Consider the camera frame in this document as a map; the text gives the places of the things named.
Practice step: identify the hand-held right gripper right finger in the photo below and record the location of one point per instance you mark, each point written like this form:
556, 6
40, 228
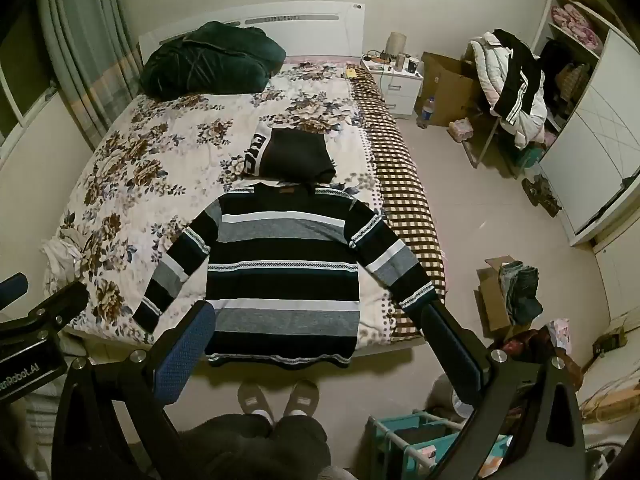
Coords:
457, 352

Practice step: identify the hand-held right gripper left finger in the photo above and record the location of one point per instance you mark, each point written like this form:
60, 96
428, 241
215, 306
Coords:
185, 355

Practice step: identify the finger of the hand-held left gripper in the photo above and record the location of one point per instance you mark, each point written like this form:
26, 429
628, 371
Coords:
55, 305
12, 287

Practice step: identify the striped knit sweater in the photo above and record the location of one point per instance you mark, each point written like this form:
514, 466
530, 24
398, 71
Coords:
280, 280

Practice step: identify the dark clothes in wardrobe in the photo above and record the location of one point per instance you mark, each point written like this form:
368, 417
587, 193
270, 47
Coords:
562, 72

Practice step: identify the white crumpled cloth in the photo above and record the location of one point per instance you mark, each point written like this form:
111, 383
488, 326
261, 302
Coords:
60, 257

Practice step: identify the small cardboard box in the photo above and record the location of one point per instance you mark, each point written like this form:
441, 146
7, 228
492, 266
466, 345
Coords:
492, 305

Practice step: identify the dark red bag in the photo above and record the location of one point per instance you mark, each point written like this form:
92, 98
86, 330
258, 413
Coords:
530, 355

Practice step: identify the person's left slipper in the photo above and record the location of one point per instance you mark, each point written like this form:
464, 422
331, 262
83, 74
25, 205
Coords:
256, 400

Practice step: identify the person's slipper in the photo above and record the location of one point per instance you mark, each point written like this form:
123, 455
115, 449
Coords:
256, 400
301, 397

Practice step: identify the folded blue jeans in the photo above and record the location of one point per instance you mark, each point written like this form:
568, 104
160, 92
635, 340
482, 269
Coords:
522, 290

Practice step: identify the pink white packet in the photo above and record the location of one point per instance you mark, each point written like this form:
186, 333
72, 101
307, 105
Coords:
559, 335

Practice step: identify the teal storage rack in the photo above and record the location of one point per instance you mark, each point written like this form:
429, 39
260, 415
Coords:
395, 440

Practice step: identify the person's legs dark pants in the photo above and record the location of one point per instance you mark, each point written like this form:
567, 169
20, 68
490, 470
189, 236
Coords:
250, 450

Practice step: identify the person's right slipper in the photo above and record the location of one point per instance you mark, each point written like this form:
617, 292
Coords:
301, 397

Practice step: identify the brown checked blanket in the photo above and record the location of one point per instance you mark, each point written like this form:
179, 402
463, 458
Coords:
405, 210

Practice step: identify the dark patterned slippers pair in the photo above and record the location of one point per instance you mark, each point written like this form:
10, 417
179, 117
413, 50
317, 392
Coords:
542, 192

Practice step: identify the floral bed blanket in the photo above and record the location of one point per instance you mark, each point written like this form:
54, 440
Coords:
165, 160

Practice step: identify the window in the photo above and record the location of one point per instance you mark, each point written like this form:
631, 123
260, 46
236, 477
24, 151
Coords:
20, 85

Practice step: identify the wooden chair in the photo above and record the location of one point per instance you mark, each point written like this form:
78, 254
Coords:
487, 135

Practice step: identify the pink tissue pack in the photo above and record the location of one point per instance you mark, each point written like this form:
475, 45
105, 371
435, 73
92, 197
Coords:
460, 130

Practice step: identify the folded black garment white lettering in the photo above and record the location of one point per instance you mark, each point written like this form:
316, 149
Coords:
295, 155

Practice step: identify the white wardrobe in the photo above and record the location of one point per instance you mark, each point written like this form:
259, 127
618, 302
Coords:
590, 160

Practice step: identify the plastic water bottle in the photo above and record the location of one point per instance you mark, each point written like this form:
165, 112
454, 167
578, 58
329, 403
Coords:
426, 112

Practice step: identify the grey green curtain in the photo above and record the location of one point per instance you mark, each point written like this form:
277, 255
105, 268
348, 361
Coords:
85, 35

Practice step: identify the white nightstand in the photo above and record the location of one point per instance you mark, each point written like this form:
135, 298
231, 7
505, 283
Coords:
400, 92

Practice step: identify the large cardboard box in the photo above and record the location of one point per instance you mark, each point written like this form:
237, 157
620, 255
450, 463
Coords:
450, 85

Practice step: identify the black jacket white stripes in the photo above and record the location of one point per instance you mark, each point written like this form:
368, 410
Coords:
515, 75

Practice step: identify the dark green beanbag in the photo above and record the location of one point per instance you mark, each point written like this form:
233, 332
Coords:
210, 60

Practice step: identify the black cup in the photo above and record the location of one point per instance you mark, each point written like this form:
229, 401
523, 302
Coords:
411, 65

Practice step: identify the beige cylinder lamp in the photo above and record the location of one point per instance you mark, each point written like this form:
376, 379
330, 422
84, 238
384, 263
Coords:
397, 42

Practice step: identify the pink folded blanket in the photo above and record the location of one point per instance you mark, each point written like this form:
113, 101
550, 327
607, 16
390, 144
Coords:
575, 22

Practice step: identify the white bed headboard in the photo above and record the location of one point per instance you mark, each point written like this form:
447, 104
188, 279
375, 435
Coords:
300, 12

